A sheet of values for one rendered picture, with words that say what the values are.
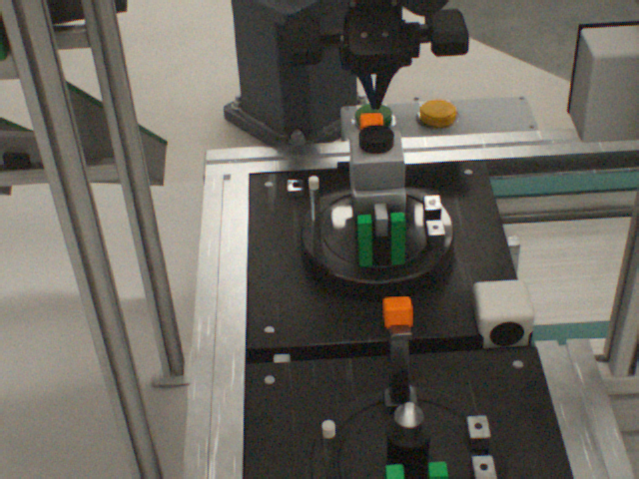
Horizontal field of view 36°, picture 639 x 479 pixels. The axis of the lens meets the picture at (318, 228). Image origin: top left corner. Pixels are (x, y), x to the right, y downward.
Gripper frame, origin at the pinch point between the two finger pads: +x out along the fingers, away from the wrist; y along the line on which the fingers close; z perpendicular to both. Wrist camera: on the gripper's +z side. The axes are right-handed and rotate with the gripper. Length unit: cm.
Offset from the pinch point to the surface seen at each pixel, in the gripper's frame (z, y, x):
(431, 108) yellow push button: -0.5, 6.2, 4.3
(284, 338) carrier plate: 32.1, -10.5, 4.6
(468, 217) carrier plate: 17.9, 7.3, 4.6
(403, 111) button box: -2.0, 3.3, 5.5
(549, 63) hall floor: -166, 66, 101
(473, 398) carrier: 39.8, 4.2, 4.7
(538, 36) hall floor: -182, 66, 101
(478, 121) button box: 0.8, 11.2, 5.5
